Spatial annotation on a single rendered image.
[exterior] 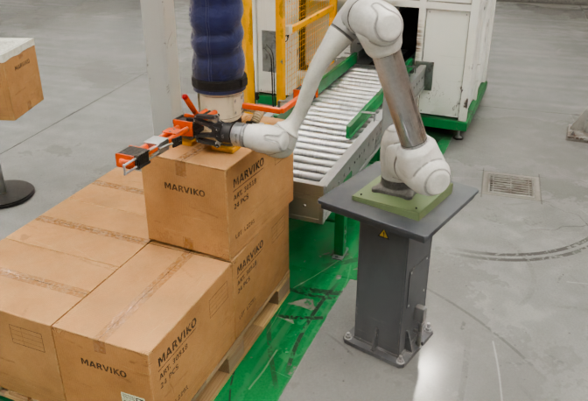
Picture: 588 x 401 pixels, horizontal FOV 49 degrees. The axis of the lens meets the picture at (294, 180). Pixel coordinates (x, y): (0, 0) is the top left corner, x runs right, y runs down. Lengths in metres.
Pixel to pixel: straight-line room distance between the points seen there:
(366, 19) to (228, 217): 0.93
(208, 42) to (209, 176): 0.52
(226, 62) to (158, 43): 1.58
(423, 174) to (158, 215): 1.09
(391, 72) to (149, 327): 1.21
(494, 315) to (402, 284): 0.74
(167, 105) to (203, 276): 1.87
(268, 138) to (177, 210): 0.56
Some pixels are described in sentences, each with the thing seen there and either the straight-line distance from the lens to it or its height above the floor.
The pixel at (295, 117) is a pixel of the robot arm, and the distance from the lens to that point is 2.48.
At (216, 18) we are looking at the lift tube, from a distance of 2.55.
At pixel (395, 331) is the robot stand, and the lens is 2.95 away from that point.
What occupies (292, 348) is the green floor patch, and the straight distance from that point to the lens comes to 3.06.
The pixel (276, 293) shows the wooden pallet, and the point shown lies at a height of 0.09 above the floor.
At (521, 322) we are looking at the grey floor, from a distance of 3.39.
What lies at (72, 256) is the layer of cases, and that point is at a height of 0.54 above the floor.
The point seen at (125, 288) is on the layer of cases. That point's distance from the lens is 2.57.
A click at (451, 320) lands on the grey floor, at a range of 3.31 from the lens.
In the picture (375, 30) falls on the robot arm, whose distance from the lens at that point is 2.14.
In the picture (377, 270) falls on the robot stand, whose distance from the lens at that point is 2.83.
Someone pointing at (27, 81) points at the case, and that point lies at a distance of 4.36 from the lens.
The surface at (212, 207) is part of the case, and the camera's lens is 2.56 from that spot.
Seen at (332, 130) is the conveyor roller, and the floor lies 0.55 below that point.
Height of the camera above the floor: 1.98
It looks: 26 degrees down
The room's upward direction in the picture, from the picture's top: straight up
